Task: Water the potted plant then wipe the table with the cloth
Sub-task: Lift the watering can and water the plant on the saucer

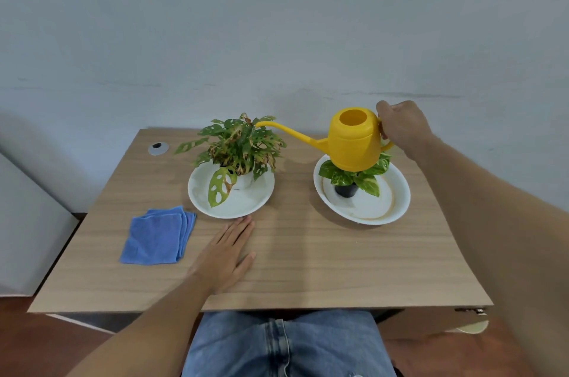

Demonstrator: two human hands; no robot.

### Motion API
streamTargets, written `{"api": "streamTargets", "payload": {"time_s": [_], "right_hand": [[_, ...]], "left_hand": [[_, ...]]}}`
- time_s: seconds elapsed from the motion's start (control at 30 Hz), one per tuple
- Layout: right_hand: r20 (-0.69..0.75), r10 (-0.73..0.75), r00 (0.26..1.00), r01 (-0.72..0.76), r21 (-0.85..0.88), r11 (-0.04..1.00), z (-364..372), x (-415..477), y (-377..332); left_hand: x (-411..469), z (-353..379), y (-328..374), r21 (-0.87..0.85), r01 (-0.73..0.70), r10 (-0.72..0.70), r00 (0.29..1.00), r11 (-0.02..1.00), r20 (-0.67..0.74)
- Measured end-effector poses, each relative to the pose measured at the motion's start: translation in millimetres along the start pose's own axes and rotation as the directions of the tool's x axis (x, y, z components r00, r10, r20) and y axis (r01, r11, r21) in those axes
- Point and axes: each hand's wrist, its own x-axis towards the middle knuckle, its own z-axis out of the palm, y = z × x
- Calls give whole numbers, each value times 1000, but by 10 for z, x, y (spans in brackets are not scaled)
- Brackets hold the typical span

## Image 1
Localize person's left hand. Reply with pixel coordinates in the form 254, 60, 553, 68
188, 215, 257, 295

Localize person's right hand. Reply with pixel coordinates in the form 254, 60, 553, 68
376, 100, 434, 162

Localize yellow plastic watering can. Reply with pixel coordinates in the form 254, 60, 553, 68
255, 107, 395, 173

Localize pothos plant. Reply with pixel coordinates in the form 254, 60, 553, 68
318, 152, 393, 199

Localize blue microfibre cloth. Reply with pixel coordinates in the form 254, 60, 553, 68
119, 206, 197, 266

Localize monstera plant with holed leaves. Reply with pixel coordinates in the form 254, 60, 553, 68
174, 113, 287, 209

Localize person's right forearm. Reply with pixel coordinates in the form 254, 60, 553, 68
415, 137, 569, 377

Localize person's left forearm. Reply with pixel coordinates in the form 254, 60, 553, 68
66, 274, 210, 377

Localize plain white plate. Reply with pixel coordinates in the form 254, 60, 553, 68
187, 162, 276, 220

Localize wooden table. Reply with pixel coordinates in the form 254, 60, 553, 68
27, 126, 494, 314

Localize blue denim jeans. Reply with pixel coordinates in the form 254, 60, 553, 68
181, 309, 399, 377

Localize white cabinet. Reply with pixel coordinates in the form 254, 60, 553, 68
0, 152, 80, 298

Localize pale round table foot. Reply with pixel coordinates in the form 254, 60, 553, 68
453, 320, 490, 336

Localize white plate with brown ring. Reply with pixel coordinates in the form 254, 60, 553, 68
313, 153, 411, 227

